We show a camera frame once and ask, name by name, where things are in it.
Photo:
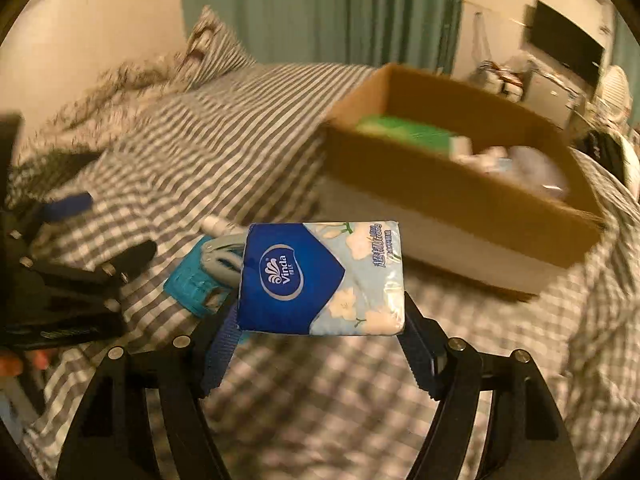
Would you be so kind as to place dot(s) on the small white tube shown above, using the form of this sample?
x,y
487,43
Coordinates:
x,y
222,226

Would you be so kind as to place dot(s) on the striped pillow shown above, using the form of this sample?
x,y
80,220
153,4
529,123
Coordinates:
x,y
215,50

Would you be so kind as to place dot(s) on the teal nail clipper package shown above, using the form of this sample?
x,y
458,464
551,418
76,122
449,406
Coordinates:
x,y
200,280

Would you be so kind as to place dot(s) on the dark bag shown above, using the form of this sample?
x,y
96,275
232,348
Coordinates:
x,y
607,155

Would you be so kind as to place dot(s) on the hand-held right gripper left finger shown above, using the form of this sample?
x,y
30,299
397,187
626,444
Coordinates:
x,y
218,357

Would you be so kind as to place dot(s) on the blue floral tissue pack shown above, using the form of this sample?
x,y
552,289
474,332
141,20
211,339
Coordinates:
x,y
320,280

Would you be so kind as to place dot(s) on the brown cardboard box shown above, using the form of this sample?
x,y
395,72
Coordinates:
x,y
465,210

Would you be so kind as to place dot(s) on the white television cabinet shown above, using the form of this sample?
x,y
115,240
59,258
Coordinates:
x,y
545,92

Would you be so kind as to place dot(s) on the black flat television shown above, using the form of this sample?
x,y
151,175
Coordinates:
x,y
567,42

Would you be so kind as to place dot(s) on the green packet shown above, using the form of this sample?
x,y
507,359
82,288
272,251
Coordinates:
x,y
407,130

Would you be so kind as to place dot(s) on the teal curtain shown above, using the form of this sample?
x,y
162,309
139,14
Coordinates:
x,y
325,10

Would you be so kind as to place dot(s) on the person's left hand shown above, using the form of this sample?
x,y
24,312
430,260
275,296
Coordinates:
x,y
20,362

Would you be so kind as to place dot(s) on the white round fan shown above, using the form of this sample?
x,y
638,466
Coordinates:
x,y
616,92

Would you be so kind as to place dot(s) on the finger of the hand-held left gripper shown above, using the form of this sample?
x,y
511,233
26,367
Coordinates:
x,y
65,207
120,260

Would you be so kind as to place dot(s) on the grey checked bed quilt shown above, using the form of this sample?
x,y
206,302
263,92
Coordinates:
x,y
210,150

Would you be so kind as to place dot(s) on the white crumpled packets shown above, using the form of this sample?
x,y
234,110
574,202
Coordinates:
x,y
515,165

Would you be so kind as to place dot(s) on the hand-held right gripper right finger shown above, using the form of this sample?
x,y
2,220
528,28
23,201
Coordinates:
x,y
419,355

